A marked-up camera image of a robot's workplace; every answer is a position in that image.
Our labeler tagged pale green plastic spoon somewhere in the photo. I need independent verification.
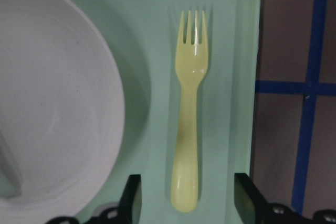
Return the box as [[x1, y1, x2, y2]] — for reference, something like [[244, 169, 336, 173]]
[[1, 132, 22, 199]]

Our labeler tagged light green tray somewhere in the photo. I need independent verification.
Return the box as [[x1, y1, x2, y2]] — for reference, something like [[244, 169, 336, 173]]
[[70, 0, 260, 223]]

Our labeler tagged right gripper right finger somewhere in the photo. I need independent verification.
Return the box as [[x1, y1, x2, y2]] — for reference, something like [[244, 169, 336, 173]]
[[234, 173, 335, 224]]

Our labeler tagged white round plate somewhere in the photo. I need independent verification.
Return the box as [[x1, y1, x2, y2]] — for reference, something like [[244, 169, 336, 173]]
[[1, 0, 125, 223]]

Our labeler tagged yellow plastic fork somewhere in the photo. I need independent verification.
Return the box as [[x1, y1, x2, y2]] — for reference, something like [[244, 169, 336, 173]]
[[171, 12, 208, 212]]

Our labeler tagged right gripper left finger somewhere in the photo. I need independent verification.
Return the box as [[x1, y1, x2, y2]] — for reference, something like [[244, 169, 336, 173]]
[[47, 174, 144, 224]]

